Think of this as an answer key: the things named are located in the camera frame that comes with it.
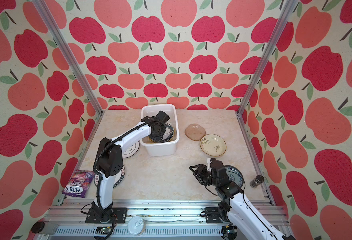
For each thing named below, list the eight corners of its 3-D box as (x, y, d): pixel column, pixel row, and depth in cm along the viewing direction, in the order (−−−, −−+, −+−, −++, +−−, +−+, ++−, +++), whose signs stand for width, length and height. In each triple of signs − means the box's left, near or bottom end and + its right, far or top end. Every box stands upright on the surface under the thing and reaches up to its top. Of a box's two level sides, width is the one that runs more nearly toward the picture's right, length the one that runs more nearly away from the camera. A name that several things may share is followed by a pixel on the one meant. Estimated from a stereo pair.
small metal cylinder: (248, 186, 86) (256, 179, 77) (250, 180, 88) (258, 173, 79) (254, 189, 85) (263, 183, 76) (256, 184, 87) (265, 177, 78)
